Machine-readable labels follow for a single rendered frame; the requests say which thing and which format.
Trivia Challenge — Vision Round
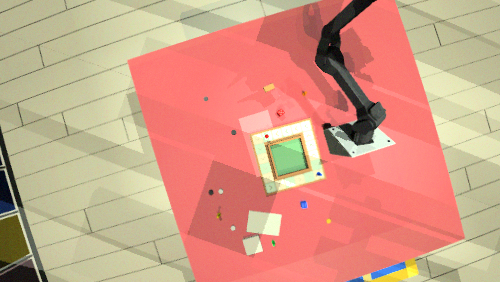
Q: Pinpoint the cream board game track with arrows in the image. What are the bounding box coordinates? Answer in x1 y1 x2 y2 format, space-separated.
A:
252 120 324 194

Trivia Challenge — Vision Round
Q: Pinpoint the red die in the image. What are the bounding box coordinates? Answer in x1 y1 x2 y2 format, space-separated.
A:
277 108 285 117

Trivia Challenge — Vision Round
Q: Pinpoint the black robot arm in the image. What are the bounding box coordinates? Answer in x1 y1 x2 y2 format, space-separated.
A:
315 0 386 146

